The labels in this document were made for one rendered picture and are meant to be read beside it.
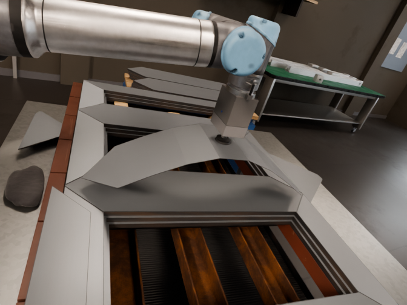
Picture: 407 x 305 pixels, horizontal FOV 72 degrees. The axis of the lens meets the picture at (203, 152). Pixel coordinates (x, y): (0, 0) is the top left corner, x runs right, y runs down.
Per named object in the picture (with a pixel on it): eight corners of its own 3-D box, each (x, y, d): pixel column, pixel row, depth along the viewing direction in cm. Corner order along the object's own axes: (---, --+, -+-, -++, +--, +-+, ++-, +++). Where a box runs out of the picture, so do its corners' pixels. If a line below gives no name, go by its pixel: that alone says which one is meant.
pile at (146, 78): (234, 93, 207) (237, 85, 204) (258, 117, 175) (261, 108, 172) (125, 72, 176) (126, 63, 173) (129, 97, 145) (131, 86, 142)
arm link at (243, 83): (253, 67, 70) (270, 78, 64) (247, 85, 72) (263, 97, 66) (228, 62, 67) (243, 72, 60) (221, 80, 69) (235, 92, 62)
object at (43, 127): (68, 115, 134) (69, 107, 132) (57, 161, 102) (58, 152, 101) (39, 111, 129) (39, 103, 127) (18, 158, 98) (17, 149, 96)
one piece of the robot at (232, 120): (275, 89, 65) (251, 147, 73) (257, 76, 72) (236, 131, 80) (240, 81, 61) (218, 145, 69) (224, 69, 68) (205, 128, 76)
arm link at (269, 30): (241, 11, 62) (273, 22, 65) (225, 60, 67) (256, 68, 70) (254, 16, 55) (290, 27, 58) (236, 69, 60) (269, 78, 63)
